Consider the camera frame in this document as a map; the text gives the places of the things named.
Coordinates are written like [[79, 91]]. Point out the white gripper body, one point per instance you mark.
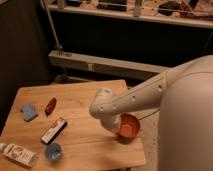
[[111, 124]]

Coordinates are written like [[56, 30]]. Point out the red-brown ceramic bowl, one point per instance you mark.
[[129, 126]]

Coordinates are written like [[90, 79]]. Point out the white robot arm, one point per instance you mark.
[[184, 97]]

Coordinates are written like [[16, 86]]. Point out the red oblong object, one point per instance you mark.
[[50, 106]]

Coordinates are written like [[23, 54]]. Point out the small blue cup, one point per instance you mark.
[[53, 152]]

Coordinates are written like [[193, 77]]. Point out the blue sponge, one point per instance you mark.
[[29, 112]]

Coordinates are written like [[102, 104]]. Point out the grey metal pole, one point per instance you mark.
[[58, 45]]

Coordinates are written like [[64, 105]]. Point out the white plastic bottle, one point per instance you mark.
[[18, 154]]

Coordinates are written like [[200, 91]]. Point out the wooden shelf with clutter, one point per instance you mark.
[[191, 13]]

